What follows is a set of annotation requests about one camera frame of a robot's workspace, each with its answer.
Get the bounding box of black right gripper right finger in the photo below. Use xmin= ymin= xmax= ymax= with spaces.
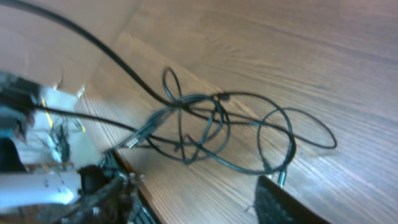
xmin=254 ymin=175 xmax=328 ymax=224

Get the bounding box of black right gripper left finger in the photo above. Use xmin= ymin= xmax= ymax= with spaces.
xmin=62 ymin=175 xmax=137 ymax=224

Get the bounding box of black USB cable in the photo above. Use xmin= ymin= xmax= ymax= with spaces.
xmin=116 ymin=93 xmax=233 ymax=166

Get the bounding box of thin black cable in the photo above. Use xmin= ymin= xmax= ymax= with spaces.
xmin=161 ymin=67 xmax=338 ymax=189

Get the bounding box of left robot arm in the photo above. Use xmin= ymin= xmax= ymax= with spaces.
xmin=1 ymin=170 xmax=82 ymax=208

